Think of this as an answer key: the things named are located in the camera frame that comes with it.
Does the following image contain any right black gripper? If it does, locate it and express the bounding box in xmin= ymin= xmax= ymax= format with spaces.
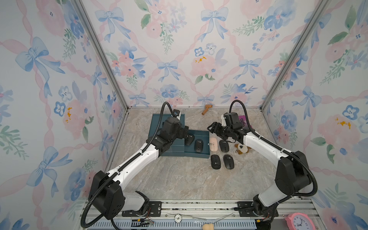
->
xmin=207 ymin=121 xmax=232 ymax=140

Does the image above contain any black computer mouse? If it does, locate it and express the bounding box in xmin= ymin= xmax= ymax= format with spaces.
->
xmin=223 ymin=154 xmax=234 ymax=170
xmin=185 ymin=134 xmax=195 ymax=146
xmin=194 ymin=139 xmax=204 ymax=153
xmin=210 ymin=154 xmax=221 ymax=170
xmin=219 ymin=140 xmax=230 ymax=153

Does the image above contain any pink computer mouse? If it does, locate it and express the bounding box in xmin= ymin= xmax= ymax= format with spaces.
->
xmin=209 ymin=137 xmax=218 ymax=152

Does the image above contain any teal drawer cabinet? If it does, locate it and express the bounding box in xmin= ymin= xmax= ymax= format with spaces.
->
xmin=146 ymin=116 xmax=184 ymax=156

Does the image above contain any teal bottom drawer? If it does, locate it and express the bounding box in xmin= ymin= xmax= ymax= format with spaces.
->
xmin=184 ymin=130 xmax=210 ymax=159

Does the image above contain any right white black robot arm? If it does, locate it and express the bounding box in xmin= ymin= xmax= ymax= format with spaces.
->
xmin=208 ymin=122 xmax=318 ymax=216

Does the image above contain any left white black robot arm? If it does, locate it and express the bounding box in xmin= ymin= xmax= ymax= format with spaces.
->
xmin=82 ymin=117 xmax=189 ymax=220

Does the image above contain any purple snack bag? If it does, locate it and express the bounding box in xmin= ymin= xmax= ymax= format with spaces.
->
xmin=239 ymin=115 xmax=248 ymax=127

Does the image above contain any small brown object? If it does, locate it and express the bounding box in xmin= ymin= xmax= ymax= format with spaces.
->
xmin=234 ymin=144 xmax=250 ymax=155

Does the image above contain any pink alarm clock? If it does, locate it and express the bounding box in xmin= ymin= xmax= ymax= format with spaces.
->
xmin=285 ymin=213 xmax=316 ymax=230

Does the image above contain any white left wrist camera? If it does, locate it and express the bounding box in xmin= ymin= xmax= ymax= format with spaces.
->
xmin=172 ymin=109 xmax=181 ymax=120

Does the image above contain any wooden handle roller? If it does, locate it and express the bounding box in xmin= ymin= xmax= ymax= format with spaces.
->
xmin=202 ymin=104 xmax=213 ymax=116

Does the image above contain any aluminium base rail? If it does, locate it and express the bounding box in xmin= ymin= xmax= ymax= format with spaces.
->
xmin=90 ymin=199 xmax=327 ymax=230

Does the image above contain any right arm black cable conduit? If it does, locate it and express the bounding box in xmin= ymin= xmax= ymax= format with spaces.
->
xmin=228 ymin=100 xmax=318 ymax=197

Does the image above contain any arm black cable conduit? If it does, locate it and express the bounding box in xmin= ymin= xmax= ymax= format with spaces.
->
xmin=80 ymin=102 xmax=174 ymax=229
xmin=228 ymin=100 xmax=318 ymax=197

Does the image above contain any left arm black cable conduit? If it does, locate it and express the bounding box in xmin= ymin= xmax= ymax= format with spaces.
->
xmin=80 ymin=102 xmax=174 ymax=229

